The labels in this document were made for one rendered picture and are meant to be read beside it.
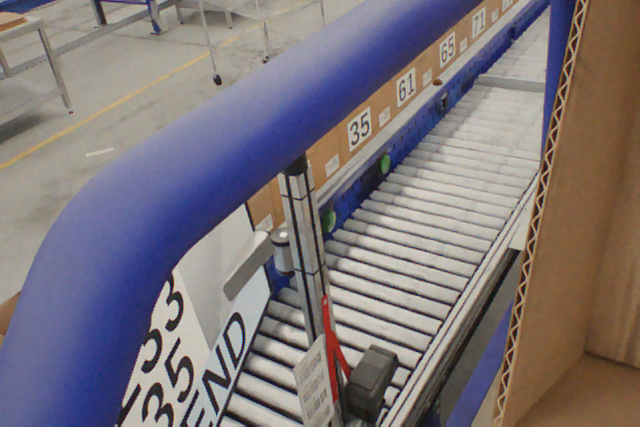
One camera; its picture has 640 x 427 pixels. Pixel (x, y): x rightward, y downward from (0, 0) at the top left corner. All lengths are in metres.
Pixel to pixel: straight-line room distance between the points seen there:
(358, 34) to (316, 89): 0.03
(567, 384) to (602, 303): 0.07
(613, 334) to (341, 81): 0.25
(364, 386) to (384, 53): 1.07
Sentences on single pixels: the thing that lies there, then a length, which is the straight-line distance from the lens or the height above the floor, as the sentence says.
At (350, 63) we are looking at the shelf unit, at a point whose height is 1.96.
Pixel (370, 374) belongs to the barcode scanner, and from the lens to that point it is 1.26.
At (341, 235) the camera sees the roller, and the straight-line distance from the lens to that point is 2.17.
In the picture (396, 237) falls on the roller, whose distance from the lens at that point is 2.14.
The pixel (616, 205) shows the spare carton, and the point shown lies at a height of 1.82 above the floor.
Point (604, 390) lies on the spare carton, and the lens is 0.34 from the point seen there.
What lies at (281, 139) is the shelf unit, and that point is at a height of 1.95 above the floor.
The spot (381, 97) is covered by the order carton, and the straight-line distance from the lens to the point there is 2.45.
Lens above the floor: 2.03
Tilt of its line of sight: 31 degrees down
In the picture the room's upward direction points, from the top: 8 degrees counter-clockwise
